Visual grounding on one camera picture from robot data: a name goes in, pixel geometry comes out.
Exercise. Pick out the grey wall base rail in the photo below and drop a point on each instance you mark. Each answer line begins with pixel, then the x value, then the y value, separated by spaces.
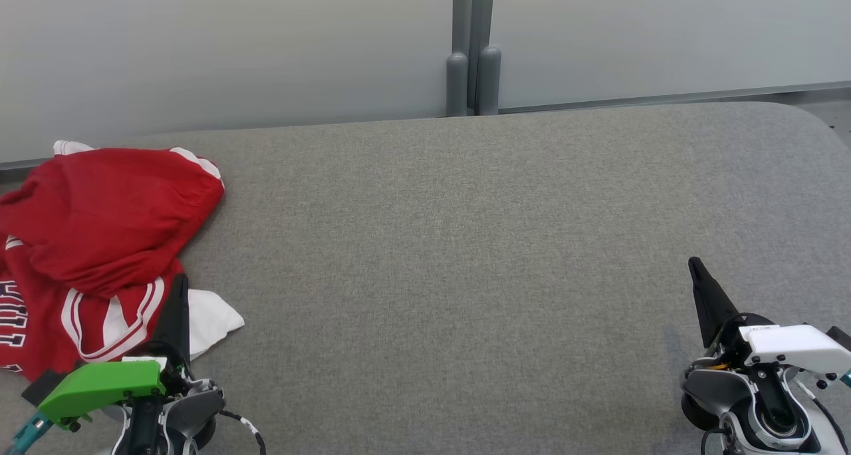
pixel 665 98
pixel 23 163

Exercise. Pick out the teal left camera connector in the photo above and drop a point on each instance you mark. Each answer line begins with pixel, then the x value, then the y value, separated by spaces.
pixel 26 434

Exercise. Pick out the grey partition post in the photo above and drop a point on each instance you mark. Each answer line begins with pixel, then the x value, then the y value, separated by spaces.
pixel 457 76
pixel 488 76

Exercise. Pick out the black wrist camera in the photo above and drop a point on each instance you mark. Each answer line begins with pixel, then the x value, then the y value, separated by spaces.
pixel 839 337
pixel 43 385

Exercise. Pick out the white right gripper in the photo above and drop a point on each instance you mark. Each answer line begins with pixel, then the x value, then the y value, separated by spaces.
pixel 794 347

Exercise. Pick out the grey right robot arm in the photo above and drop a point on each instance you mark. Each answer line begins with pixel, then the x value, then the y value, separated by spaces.
pixel 718 388

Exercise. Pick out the red shorts white stripes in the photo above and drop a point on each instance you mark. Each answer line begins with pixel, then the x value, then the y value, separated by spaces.
pixel 106 215

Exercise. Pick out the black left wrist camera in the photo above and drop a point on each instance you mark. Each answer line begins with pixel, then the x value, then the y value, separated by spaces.
pixel 43 385

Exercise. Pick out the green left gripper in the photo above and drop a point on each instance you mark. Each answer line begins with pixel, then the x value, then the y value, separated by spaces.
pixel 100 385

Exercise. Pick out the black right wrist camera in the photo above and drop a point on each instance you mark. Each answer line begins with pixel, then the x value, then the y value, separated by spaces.
pixel 839 337

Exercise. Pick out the red basketball jersey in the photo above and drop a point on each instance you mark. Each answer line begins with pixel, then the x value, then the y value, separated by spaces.
pixel 40 322

